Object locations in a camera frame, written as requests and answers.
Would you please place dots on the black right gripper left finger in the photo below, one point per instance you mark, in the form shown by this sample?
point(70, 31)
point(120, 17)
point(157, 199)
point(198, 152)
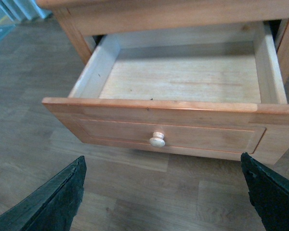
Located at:
point(52, 206)

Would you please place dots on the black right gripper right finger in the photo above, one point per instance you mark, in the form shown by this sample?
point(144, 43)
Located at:
point(268, 192)

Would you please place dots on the wooden drawer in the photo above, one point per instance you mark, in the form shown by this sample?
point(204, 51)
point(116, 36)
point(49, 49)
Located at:
point(210, 91)

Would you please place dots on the light wooden nightstand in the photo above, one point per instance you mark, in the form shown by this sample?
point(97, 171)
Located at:
point(83, 18)

